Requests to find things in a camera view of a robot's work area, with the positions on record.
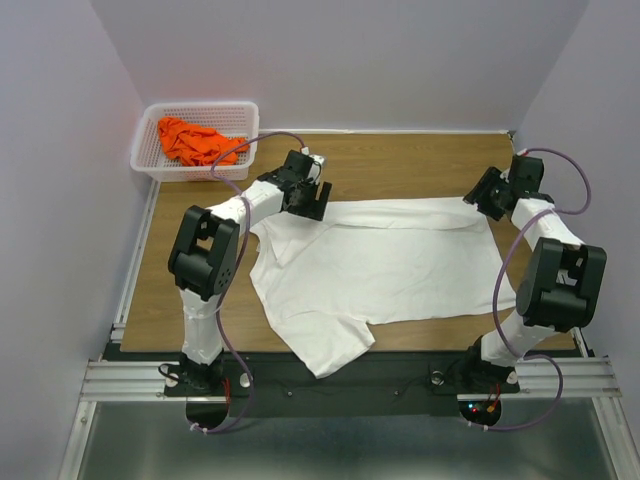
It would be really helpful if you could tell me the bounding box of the white t-shirt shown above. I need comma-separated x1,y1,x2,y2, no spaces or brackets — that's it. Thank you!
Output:
250,197,515,378

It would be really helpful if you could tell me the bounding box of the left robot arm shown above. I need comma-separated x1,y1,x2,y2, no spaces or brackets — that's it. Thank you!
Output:
159,148,332,395

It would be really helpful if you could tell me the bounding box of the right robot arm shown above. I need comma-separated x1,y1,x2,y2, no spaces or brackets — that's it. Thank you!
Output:
456,148,607,390

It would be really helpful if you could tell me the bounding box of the white plastic laundry basket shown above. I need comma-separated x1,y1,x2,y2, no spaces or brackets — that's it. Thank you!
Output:
130,100,259,182

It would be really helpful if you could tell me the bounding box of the orange t-shirt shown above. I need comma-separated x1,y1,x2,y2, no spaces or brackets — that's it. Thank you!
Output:
157,116,249,167

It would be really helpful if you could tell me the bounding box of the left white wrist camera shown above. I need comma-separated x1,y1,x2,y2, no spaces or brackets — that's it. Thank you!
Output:
300,147,326,184

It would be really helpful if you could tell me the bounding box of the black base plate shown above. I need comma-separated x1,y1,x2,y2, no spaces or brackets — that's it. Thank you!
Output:
159,351,519,423

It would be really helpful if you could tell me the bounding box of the aluminium frame rail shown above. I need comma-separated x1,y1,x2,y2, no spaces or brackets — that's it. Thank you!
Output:
58,361,171,479

